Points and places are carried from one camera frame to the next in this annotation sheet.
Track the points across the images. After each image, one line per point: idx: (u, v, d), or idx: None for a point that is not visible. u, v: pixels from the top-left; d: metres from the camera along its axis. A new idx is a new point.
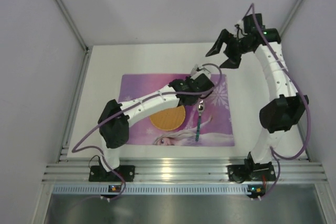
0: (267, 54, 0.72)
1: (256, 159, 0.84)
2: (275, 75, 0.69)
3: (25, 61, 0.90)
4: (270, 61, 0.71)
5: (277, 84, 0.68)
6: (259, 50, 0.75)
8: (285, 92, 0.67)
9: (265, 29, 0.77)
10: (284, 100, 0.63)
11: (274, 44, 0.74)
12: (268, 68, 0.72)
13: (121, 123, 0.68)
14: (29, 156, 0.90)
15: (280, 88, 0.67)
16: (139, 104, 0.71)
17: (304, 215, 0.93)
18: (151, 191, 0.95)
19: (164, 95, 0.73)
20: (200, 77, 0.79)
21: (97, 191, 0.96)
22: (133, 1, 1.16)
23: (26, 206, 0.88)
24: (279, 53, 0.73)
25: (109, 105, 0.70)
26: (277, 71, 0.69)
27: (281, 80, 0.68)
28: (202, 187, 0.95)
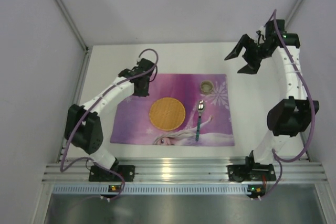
0: (283, 56, 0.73)
1: (257, 160, 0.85)
2: (287, 77, 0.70)
3: (25, 61, 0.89)
4: (285, 63, 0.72)
5: (289, 86, 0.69)
6: (275, 52, 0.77)
8: (295, 95, 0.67)
9: (286, 33, 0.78)
10: (293, 103, 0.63)
11: (292, 48, 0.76)
12: (282, 71, 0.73)
13: (91, 121, 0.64)
14: (29, 156, 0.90)
15: (291, 90, 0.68)
16: (101, 99, 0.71)
17: (304, 214, 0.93)
18: (151, 191, 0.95)
19: (119, 84, 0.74)
20: (142, 61, 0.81)
21: (97, 191, 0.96)
22: (133, 1, 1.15)
23: (25, 206, 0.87)
24: (295, 57, 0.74)
25: (71, 111, 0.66)
26: (291, 73, 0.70)
27: (294, 82, 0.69)
28: (202, 187, 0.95)
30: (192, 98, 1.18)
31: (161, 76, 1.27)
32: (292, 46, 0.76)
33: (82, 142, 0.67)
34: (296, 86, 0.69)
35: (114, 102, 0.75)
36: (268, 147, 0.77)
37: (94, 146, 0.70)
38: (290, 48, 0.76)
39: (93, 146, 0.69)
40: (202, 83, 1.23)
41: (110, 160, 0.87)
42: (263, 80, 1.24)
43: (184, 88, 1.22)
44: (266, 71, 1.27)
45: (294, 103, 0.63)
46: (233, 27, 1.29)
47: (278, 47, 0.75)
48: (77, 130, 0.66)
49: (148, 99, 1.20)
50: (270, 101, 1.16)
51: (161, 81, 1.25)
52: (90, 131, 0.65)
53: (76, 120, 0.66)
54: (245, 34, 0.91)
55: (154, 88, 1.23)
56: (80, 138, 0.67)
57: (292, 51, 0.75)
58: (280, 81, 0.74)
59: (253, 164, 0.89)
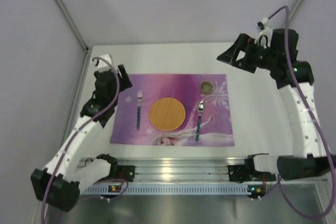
0: (295, 98, 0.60)
1: (257, 168, 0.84)
2: (302, 127, 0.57)
3: (25, 61, 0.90)
4: (297, 108, 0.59)
5: (306, 139, 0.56)
6: (284, 89, 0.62)
8: (315, 151, 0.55)
9: (298, 63, 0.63)
10: (312, 164, 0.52)
11: (305, 87, 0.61)
12: (293, 116, 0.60)
13: (59, 185, 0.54)
14: (28, 156, 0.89)
15: (308, 145, 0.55)
16: (65, 155, 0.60)
17: (305, 215, 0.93)
18: (150, 191, 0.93)
19: (82, 128, 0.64)
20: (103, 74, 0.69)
21: (96, 191, 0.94)
22: (132, 1, 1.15)
23: (25, 207, 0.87)
24: (310, 98, 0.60)
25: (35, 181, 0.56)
26: (307, 121, 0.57)
27: (310, 133, 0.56)
28: (201, 187, 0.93)
30: (192, 98, 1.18)
31: (161, 76, 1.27)
32: (305, 83, 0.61)
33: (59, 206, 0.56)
34: (315, 140, 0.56)
35: (82, 151, 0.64)
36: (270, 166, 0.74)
37: (73, 200, 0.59)
38: (303, 86, 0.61)
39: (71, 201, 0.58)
40: (202, 83, 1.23)
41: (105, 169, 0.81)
42: (263, 80, 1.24)
43: (184, 89, 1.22)
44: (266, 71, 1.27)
45: (314, 164, 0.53)
46: (233, 27, 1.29)
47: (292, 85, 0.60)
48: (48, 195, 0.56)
49: (148, 99, 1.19)
50: (270, 102, 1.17)
51: (161, 81, 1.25)
52: (60, 195, 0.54)
53: (43, 187, 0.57)
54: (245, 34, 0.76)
55: (154, 88, 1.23)
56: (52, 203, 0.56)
57: (303, 91, 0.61)
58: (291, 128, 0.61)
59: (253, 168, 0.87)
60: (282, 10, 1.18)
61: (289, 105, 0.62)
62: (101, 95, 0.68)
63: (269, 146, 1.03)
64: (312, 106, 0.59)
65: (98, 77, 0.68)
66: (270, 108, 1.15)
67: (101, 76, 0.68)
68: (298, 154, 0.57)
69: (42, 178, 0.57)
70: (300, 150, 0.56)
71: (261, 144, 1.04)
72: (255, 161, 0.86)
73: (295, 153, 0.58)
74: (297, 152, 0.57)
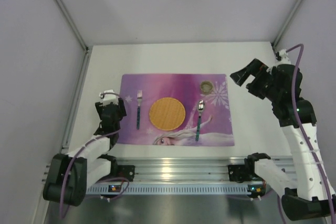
0: (300, 139, 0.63)
1: (259, 174, 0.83)
2: (306, 168, 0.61)
3: (25, 61, 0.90)
4: (302, 149, 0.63)
5: (310, 181, 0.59)
6: (288, 128, 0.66)
8: (319, 194, 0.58)
9: (302, 101, 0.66)
10: (317, 208, 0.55)
11: (308, 126, 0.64)
12: (298, 157, 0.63)
13: (80, 164, 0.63)
14: (29, 156, 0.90)
15: (313, 187, 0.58)
16: (84, 148, 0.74)
17: None
18: (151, 191, 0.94)
19: (98, 138, 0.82)
20: (109, 107, 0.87)
21: (97, 191, 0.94)
22: (132, 1, 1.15)
23: (26, 206, 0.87)
24: (313, 139, 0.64)
25: (55, 163, 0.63)
26: (311, 164, 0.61)
27: (314, 176, 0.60)
28: (202, 187, 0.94)
30: (192, 98, 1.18)
31: (161, 76, 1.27)
32: (308, 123, 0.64)
33: (70, 198, 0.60)
34: (318, 181, 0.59)
35: (94, 155, 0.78)
36: (272, 183, 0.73)
37: (81, 196, 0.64)
38: (306, 127, 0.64)
39: (79, 197, 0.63)
40: (202, 83, 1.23)
41: (104, 170, 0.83)
42: None
43: (184, 89, 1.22)
44: None
45: (318, 207, 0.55)
46: (233, 27, 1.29)
47: (296, 124, 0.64)
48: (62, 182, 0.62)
49: (148, 99, 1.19)
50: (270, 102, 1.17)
51: (161, 81, 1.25)
52: (78, 177, 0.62)
53: (60, 170, 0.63)
54: (258, 62, 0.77)
55: (155, 88, 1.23)
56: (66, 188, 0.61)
57: (306, 129, 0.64)
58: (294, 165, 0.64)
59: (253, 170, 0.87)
60: (282, 10, 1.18)
61: (292, 145, 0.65)
62: (107, 123, 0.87)
63: (269, 145, 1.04)
64: (316, 148, 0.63)
65: (104, 109, 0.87)
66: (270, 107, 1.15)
67: (105, 109, 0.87)
68: (302, 194, 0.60)
69: (63, 160, 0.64)
70: (304, 191, 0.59)
71: (261, 143, 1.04)
72: (256, 168, 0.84)
73: (298, 192, 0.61)
74: (301, 192, 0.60)
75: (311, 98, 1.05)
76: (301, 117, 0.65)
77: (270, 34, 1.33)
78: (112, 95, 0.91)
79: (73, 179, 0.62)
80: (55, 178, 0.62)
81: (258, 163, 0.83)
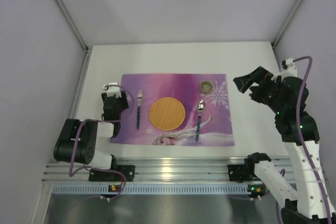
0: (301, 157, 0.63)
1: (259, 176, 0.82)
2: (307, 187, 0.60)
3: (25, 61, 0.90)
4: (304, 167, 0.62)
5: (311, 199, 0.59)
6: (290, 145, 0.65)
8: (319, 212, 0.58)
9: (306, 117, 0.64)
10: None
11: (311, 144, 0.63)
12: (299, 173, 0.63)
13: (91, 125, 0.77)
14: (29, 156, 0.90)
15: (313, 205, 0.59)
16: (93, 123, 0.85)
17: None
18: (151, 191, 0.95)
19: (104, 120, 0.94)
20: (110, 99, 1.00)
21: (97, 191, 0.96)
22: (132, 1, 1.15)
23: (26, 206, 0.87)
24: (315, 156, 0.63)
25: (67, 125, 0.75)
26: (313, 182, 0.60)
27: (315, 193, 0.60)
28: (202, 187, 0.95)
30: (192, 98, 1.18)
31: (161, 76, 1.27)
32: (311, 140, 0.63)
33: (81, 152, 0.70)
34: (319, 200, 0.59)
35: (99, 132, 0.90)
36: (272, 191, 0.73)
37: (90, 157, 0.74)
38: (307, 144, 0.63)
39: (88, 156, 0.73)
40: (202, 83, 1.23)
41: (106, 164, 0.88)
42: None
43: (184, 89, 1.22)
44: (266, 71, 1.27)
45: None
46: (233, 27, 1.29)
47: (298, 142, 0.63)
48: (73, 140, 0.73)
49: (148, 99, 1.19)
50: None
51: (161, 80, 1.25)
52: (89, 135, 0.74)
53: (71, 130, 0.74)
54: (263, 68, 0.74)
55: (155, 88, 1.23)
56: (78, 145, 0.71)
57: (309, 147, 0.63)
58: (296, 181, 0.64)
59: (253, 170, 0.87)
60: (282, 10, 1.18)
61: (294, 161, 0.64)
62: (109, 114, 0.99)
63: (269, 145, 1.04)
64: (318, 166, 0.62)
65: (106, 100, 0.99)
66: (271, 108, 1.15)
67: (106, 100, 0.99)
68: (302, 211, 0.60)
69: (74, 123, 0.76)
70: (304, 209, 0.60)
71: (262, 143, 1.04)
72: (256, 169, 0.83)
73: (298, 208, 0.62)
74: (301, 209, 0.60)
75: (311, 97, 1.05)
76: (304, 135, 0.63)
77: (270, 34, 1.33)
78: (114, 89, 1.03)
79: (84, 136, 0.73)
80: (68, 136, 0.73)
81: (258, 166, 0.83)
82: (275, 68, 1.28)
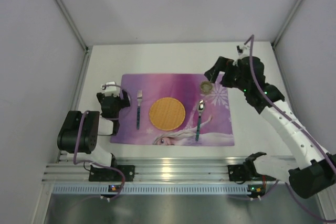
0: (277, 115, 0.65)
1: (262, 172, 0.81)
2: (294, 139, 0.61)
3: (25, 61, 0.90)
4: (283, 124, 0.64)
5: (302, 148, 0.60)
6: (264, 111, 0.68)
8: (316, 157, 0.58)
9: (269, 86, 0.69)
10: (320, 169, 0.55)
11: (280, 102, 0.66)
12: (282, 131, 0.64)
13: (93, 113, 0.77)
14: (29, 156, 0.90)
15: (307, 151, 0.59)
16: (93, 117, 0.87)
17: (304, 214, 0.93)
18: (151, 191, 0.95)
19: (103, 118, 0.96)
20: (107, 97, 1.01)
21: (97, 191, 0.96)
22: (132, 1, 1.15)
23: (25, 206, 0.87)
24: (288, 111, 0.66)
25: (71, 116, 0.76)
26: (296, 132, 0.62)
27: (303, 141, 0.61)
28: (202, 187, 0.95)
30: (192, 98, 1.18)
31: (161, 76, 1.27)
32: (279, 100, 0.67)
33: (84, 140, 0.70)
34: (310, 144, 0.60)
35: (99, 129, 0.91)
36: (277, 174, 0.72)
37: (92, 146, 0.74)
38: (277, 103, 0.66)
39: (91, 145, 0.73)
40: (202, 83, 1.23)
41: (106, 162, 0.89)
42: None
43: (184, 89, 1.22)
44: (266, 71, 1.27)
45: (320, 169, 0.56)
46: (233, 27, 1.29)
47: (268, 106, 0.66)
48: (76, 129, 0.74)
49: (148, 99, 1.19)
50: None
51: (161, 80, 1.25)
52: (92, 121, 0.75)
53: (74, 120, 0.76)
54: (222, 58, 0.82)
55: (154, 88, 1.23)
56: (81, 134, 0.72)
57: (280, 105, 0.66)
58: (285, 141, 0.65)
59: (254, 170, 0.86)
60: (282, 10, 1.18)
61: (273, 123, 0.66)
62: (107, 114, 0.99)
63: (270, 145, 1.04)
64: (293, 117, 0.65)
65: (103, 101, 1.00)
66: None
67: (105, 99, 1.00)
68: (302, 164, 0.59)
69: (77, 115, 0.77)
70: (302, 160, 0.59)
71: (262, 143, 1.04)
72: (257, 167, 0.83)
73: (298, 164, 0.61)
74: (301, 162, 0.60)
75: (311, 97, 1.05)
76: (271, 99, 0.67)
77: (270, 34, 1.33)
78: (111, 88, 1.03)
79: (86, 124, 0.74)
80: (71, 125, 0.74)
81: (257, 162, 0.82)
82: (275, 68, 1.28)
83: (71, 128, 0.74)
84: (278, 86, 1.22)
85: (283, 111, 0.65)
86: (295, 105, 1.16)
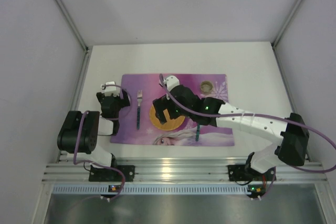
0: (229, 118, 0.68)
1: (265, 169, 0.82)
2: (255, 126, 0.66)
3: (26, 61, 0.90)
4: (238, 122, 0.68)
5: (266, 129, 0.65)
6: (218, 123, 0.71)
8: (282, 127, 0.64)
9: (206, 100, 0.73)
10: (291, 136, 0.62)
11: (222, 107, 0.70)
12: (242, 127, 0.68)
13: (93, 114, 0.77)
14: (28, 157, 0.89)
15: (273, 128, 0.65)
16: None
17: (305, 215, 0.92)
18: (151, 191, 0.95)
19: (103, 118, 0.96)
20: (107, 98, 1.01)
21: (97, 191, 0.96)
22: (132, 1, 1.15)
23: (26, 207, 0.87)
24: (234, 108, 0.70)
25: (72, 116, 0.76)
26: (253, 120, 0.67)
27: (263, 123, 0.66)
28: (201, 187, 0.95)
30: None
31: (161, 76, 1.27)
32: (220, 107, 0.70)
33: (84, 140, 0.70)
34: (269, 121, 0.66)
35: (99, 129, 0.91)
36: (275, 161, 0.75)
37: (92, 146, 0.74)
38: (222, 109, 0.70)
39: (91, 145, 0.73)
40: (202, 83, 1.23)
41: (106, 162, 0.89)
42: (263, 79, 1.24)
43: None
44: (265, 71, 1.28)
45: (291, 134, 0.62)
46: (233, 27, 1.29)
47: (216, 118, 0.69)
48: (75, 129, 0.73)
49: (148, 99, 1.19)
50: (270, 103, 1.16)
51: None
52: (92, 122, 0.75)
53: (73, 120, 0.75)
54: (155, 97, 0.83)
55: (154, 88, 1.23)
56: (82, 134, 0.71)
57: (226, 109, 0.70)
58: (251, 132, 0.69)
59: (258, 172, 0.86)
60: (283, 11, 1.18)
61: (232, 125, 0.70)
62: (107, 114, 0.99)
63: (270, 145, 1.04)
64: (241, 110, 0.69)
65: (103, 101, 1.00)
66: (270, 108, 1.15)
67: (106, 99, 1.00)
68: (277, 141, 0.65)
69: (77, 115, 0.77)
70: (274, 138, 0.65)
71: (262, 142, 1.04)
72: (256, 168, 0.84)
73: (276, 142, 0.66)
74: (277, 140, 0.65)
75: (311, 97, 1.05)
76: (214, 110, 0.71)
77: (270, 34, 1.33)
78: (111, 88, 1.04)
79: (86, 125, 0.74)
80: (71, 125, 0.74)
81: (253, 165, 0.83)
82: (275, 68, 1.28)
83: (71, 128, 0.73)
84: (278, 87, 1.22)
85: (231, 112, 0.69)
86: (295, 105, 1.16)
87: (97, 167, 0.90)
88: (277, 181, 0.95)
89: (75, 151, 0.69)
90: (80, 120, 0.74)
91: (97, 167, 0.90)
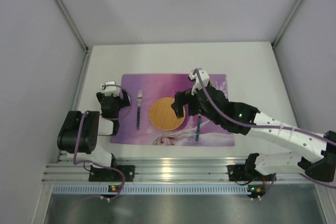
0: (265, 129, 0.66)
1: (269, 172, 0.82)
2: (294, 141, 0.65)
3: (25, 61, 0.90)
4: (275, 134, 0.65)
5: (306, 146, 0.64)
6: (251, 131, 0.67)
8: (322, 146, 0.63)
9: (238, 106, 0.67)
10: (331, 157, 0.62)
11: (258, 117, 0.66)
12: (278, 140, 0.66)
13: (93, 114, 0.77)
14: (29, 156, 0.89)
15: (313, 146, 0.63)
16: None
17: (305, 215, 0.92)
18: (151, 191, 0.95)
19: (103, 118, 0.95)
20: (107, 98, 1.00)
21: (97, 191, 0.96)
22: (132, 1, 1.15)
23: (25, 207, 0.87)
24: (270, 118, 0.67)
25: (72, 116, 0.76)
26: (292, 136, 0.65)
27: (302, 139, 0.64)
28: (201, 187, 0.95)
30: None
31: (161, 76, 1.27)
32: (255, 116, 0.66)
33: (84, 140, 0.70)
34: (308, 138, 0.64)
35: (100, 129, 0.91)
36: (286, 169, 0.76)
37: (92, 146, 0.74)
38: (255, 119, 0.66)
39: (91, 145, 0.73)
40: None
41: (106, 162, 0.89)
42: (262, 79, 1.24)
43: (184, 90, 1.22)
44: (265, 71, 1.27)
45: (331, 155, 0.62)
46: (233, 27, 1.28)
47: (251, 127, 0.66)
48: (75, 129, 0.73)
49: (148, 99, 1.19)
50: (270, 103, 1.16)
51: (161, 81, 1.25)
52: (92, 122, 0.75)
53: (73, 120, 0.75)
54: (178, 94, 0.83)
55: (155, 88, 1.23)
56: (82, 134, 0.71)
57: (261, 119, 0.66)
58: (286, 146, 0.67)
59: (258, 172, 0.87)
60: (282, 11, 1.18)
61: (265, 137, 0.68)
62: (107, 114, 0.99)
63: (270, 145, 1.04)
64: (277, 122, 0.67)
65: (103, 102, 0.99)
66: (270, 109, 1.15)
67: (106, 99, 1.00)
68: (313, 158, 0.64)
69: (77, 115, 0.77)
70: (312, 156, 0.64)
71: (262, 143, 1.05)
72: (260, 170, 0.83)
73: (310, 159, 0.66)
74: (313, 158, 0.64)
75: (311, 97, 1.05)
76: (248, 119, 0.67)
77: (270, 34, 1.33)
78: (111, 88, 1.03)
79: (87, 125, 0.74)
80: (71, 125, 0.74)
81: (259, 167, 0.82)
82: (274, 68, 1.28)
83: (71, 128, 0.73)
84: (278, 86, 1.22)
85: (267, 124, 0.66)
86: (295, 105, 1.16)
87: (97, 167, 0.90)
88: (277, 181, 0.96)
89: (75, 151, 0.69)
90: (81, 120, 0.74)
91: (97, 167, 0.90)
